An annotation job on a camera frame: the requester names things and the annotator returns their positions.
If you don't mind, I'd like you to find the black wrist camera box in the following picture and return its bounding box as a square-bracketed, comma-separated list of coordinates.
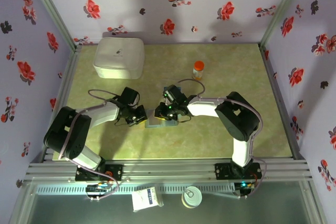
[162, 84, 186, 104]
[120, 87, 140, 106]

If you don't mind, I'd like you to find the slotted grey cable duct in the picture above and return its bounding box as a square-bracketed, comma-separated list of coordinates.
[35, 183, 237, 195]

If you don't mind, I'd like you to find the tin can with pull tab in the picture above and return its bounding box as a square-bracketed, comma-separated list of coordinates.
[181, 186, 203, 208]

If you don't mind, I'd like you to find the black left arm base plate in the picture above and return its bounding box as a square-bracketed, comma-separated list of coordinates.
[75, 164, 123, 182]

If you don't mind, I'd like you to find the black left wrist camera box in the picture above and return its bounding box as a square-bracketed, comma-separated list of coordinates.
[120, 87, 140, 106]

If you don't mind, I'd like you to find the clear card case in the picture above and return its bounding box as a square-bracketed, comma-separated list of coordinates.
[144, 108, 179, 130]

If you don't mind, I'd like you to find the long aluminium frame rail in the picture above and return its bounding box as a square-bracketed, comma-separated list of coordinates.
[25, 158, 313, 183]

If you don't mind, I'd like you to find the grey left arm cable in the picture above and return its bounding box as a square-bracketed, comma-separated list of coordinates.
[58, 89, 120, 200]

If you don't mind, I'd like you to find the aluminium corner post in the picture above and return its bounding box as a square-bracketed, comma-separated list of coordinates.
[24, 0, 82, 51]
[258, 0, 308, 49]

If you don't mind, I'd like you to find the white paper box blue print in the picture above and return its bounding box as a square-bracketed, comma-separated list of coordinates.
[131, 186, 165, 212]

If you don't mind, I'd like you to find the vitamin bottle with orange cap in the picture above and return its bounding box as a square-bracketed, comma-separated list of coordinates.
[193, 60, 205, 81]

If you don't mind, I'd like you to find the white zipped storage case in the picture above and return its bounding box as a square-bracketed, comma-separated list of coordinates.
[92, 37, 145, 80]

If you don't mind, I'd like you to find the grey right arm cable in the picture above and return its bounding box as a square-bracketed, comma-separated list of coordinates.
[177, 78, 268, 199]

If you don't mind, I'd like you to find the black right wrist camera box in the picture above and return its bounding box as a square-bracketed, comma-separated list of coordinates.
[162, 84, 186, 104]

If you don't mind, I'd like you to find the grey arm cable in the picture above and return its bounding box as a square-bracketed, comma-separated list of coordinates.
[58, 89, 120, 200]
[177, 78, 268, 199]

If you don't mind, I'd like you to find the aluminium side rail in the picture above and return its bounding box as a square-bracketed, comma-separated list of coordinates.
[40, 47, 82, 163]
[258, 45, 308, 161]

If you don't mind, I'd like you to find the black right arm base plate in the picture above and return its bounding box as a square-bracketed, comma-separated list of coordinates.
[214, 162, 262, 182]

